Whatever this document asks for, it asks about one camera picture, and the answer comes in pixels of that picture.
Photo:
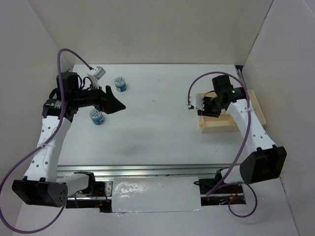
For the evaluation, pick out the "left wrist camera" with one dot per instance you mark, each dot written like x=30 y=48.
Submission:
x=95 y=75

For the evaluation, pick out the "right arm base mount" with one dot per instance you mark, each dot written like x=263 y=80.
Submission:
x=222 y=195

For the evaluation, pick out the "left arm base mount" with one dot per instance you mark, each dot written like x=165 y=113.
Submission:
x=84 y=191

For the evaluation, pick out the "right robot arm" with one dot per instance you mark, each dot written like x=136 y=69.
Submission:
x=266 y=159

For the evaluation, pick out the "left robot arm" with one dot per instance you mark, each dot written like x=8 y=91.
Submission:
x=39 y=185

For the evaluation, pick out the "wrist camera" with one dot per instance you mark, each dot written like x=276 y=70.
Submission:
x=95 y=75
x=195 y=102

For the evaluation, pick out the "cream compartment tray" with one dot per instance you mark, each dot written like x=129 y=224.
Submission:
x=225 y=122

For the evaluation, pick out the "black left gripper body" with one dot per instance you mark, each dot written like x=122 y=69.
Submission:
x=90 y=98

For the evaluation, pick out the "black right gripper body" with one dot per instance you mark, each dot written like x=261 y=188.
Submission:
x=211 y=108

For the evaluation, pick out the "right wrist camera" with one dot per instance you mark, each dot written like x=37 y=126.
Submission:
x=195 y=102

